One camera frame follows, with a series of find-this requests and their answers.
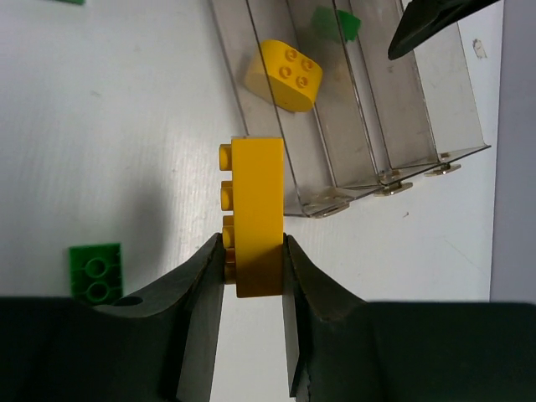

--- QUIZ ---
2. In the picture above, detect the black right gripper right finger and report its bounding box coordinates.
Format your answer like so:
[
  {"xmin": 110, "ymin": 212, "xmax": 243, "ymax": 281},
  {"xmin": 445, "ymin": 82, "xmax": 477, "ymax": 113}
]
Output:
[{"xmin": 282, "ymin": 236, "xmax": 535, "ymax": 401}]

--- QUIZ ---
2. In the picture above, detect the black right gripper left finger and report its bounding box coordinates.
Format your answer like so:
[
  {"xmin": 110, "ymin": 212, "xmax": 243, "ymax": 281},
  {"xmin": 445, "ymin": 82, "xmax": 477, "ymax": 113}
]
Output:
[{"xmin": 1, "ymin": 234, "xmax": 224, "ymax": 401}]

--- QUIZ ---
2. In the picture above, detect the clear tiered plastic organizer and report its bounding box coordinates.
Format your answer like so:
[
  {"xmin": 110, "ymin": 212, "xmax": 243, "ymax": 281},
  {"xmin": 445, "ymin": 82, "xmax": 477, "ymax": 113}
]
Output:
[{"xmin": 212, "ymin": 1, "xmax": 486, "ymax": 218}]

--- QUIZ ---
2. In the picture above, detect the green small lego brick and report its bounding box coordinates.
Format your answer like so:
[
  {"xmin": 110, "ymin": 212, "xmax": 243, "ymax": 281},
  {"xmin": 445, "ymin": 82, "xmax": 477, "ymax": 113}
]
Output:
[{"xmin": 311, "ymin": 6, "xmax": 361, "ymax": 43}]

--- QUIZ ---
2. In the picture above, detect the yellow patterned lego brick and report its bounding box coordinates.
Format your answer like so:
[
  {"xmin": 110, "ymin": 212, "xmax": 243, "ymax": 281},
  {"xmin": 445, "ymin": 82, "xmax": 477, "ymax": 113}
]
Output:
[{"xmin": 244, "ymin": 39, "xmax": 323, "ymax": 112}]

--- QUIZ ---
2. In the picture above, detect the yellow long lego brick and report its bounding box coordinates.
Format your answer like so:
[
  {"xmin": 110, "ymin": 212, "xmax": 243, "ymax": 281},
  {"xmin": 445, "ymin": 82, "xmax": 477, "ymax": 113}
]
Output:
[{"xmin": 219, "ymin": 137, "xmax": 285, "ymax": 298}]

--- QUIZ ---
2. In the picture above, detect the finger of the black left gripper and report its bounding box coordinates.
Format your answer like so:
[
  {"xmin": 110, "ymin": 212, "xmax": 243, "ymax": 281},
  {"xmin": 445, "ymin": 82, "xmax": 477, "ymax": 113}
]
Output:
[{"xmin": 387, "ymin": 0, "xmax": 497, "ymax": 59}]

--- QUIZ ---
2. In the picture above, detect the small white tape scrap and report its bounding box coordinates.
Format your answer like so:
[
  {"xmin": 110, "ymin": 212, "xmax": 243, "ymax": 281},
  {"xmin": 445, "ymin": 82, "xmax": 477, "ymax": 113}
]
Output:
[{"xmin": 472, "ymin": 39, "xmax": 487, "ymax": 59}]

